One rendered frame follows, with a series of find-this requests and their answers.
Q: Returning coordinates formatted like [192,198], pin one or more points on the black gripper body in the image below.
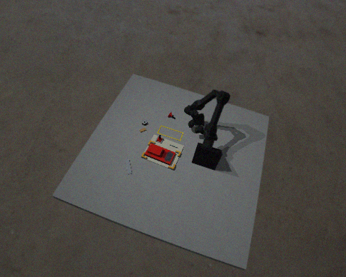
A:
[199,121]

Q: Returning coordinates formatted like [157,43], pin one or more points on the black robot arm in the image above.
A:
[210,130]

